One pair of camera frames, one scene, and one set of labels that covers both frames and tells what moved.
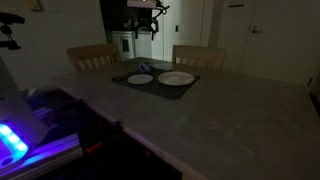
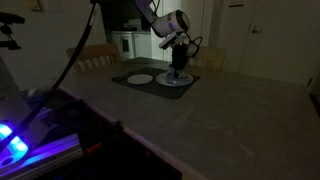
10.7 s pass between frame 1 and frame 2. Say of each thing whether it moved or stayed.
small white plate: stayed
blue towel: moved
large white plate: stayed
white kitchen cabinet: stayed
